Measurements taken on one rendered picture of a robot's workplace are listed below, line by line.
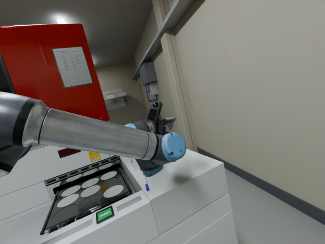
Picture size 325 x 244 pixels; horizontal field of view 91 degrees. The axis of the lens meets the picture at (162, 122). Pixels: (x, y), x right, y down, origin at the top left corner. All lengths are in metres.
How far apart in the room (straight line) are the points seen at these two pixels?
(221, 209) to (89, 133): 0.66
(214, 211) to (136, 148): 0.52
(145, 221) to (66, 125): 0.43
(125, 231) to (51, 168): 0.70
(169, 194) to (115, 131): 0.36
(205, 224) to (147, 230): 0.26
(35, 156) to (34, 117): 0.83
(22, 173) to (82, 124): 0.89
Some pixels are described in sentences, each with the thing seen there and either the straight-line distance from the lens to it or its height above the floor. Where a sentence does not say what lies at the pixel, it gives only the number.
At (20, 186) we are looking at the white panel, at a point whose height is 0.99.
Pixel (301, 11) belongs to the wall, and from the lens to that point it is 1.62.
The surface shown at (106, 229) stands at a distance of 0.62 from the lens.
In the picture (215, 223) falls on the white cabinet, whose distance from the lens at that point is 0.84.
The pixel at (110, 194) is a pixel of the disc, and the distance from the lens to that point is 0.88.
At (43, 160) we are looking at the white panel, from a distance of 1.19.
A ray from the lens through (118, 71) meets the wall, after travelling 8.54.
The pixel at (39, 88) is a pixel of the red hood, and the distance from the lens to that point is 1.11.
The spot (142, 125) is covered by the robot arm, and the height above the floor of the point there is 1.22.
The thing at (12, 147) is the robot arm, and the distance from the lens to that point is 0.48.
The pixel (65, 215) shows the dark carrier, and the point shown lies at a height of 0.90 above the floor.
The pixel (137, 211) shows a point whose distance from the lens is 0.62.
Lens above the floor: 1.31
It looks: 9 degrees down
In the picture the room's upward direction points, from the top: 13 degrees counter-clockwise
